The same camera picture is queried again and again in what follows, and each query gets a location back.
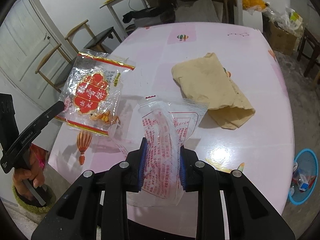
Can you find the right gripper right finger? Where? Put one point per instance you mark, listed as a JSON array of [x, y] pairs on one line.
[[229, 205]]

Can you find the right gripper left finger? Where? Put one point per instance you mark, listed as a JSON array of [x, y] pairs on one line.
[[96, 200]]

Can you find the red clear snack wrapper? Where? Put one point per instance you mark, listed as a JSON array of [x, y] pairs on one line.
[[92, 91]]

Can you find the clear printed plastic wrapper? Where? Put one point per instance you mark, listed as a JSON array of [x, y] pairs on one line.
[[166, 123]]

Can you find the green sleeve left forearm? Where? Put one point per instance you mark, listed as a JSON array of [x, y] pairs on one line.
[[33, 206]]

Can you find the blue mesh trash basket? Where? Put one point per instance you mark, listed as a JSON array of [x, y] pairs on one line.
[[304, 176]]

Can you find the cardboard box with trash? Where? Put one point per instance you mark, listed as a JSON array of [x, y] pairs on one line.
[[284, 30]]

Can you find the left hand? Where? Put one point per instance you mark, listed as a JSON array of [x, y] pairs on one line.
[[33, 173]]

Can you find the white door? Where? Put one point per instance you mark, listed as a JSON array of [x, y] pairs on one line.
[[33, 52]]

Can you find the brown paper bag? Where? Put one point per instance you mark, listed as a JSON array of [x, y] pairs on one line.
[[205, 80]]

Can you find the dark wooden stool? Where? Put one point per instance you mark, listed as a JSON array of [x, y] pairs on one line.
[[312, 40]]

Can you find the white sack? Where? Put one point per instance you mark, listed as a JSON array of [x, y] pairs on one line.
[[199, 11]]

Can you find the black clothes pile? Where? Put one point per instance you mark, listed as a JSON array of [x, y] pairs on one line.
[[151, 16]]

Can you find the yellow plastic bag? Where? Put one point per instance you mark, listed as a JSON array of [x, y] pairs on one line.
[[257, 5]]

